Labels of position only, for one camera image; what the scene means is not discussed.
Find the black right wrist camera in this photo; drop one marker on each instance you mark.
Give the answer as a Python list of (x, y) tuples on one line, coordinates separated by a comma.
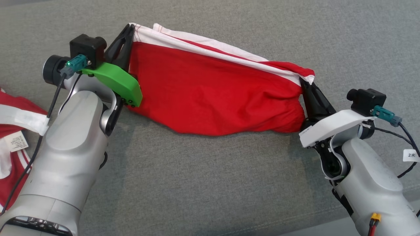
[(367, 100)]

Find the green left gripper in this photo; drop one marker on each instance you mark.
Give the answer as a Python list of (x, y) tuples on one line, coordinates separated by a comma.
[(118, 82)]

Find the red basketball jersey white sleeves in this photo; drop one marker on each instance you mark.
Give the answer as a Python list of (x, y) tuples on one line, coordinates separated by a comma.
[(213, 88)]

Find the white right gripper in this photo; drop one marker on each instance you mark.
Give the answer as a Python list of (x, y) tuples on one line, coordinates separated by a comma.
[(334, 126)]

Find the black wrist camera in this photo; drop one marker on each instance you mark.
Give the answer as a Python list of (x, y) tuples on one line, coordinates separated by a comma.
[(86, 47), (367, 100)]

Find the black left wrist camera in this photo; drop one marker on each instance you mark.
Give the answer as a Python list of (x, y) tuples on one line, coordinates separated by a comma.
[(86, 47)]

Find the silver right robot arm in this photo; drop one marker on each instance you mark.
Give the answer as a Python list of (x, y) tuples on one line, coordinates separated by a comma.
[(370, 183)]

